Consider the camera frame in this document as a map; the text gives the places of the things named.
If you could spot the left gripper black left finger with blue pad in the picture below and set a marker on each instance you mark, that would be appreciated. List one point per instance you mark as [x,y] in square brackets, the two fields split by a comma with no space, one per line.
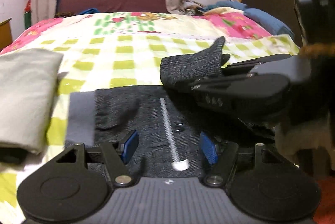
[115,155]

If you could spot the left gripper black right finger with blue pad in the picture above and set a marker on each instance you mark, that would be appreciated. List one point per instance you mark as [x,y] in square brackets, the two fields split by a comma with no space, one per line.
[224,157]

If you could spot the dark grey knit pants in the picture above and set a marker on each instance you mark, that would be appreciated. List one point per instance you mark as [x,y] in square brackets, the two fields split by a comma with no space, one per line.
[168,124]

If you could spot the blue pillow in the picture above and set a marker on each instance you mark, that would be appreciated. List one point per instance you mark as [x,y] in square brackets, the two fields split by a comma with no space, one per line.
[269,23]

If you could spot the green checkered floral bed sheet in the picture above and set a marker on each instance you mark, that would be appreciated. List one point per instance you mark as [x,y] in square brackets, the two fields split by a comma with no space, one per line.
[107,50]

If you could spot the blue folded blanket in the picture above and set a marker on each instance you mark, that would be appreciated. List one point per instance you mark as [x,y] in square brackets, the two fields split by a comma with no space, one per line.
[228,3]

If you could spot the folded light grey cloth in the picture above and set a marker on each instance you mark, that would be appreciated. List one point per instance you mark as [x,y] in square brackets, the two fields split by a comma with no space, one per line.
[28,85]

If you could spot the wooden bedside table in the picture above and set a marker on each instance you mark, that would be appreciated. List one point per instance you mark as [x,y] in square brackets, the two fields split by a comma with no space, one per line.
[5,34]

